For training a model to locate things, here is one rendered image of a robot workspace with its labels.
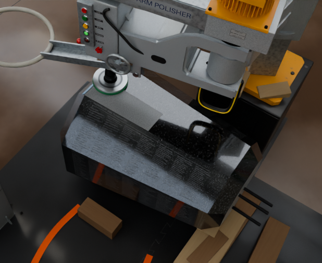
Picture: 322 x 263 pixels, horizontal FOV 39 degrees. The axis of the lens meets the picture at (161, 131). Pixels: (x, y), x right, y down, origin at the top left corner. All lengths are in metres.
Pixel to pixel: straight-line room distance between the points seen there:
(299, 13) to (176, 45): 0.78
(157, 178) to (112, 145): 0.34
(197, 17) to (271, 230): 1.77
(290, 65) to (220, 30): 1.29
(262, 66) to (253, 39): 1.04
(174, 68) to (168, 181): 0.68
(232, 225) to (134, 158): 0.87
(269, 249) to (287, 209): 0.41
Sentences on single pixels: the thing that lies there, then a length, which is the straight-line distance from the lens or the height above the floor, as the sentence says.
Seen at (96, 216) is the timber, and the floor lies 0.13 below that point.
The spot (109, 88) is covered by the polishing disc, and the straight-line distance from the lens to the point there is 2.78.
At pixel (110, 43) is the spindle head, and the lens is 2.42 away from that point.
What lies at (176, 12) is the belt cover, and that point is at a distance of 2.10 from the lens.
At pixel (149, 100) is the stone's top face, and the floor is 0.87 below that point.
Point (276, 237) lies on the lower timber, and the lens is 3.32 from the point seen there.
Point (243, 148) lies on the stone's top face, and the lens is 2.67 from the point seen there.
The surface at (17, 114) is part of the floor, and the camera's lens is 3.84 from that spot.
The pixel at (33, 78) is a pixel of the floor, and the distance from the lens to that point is 4.05.
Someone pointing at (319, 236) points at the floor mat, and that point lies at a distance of 3.55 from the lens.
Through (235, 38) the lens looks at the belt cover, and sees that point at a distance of 2.07.
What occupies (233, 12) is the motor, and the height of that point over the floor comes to 1.76.
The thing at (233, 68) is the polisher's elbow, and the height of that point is 1.42.
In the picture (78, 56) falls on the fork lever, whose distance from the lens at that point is 2.81.
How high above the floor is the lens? 3.07
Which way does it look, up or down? 57 degrees down
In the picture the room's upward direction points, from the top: 8 degrees clockwise
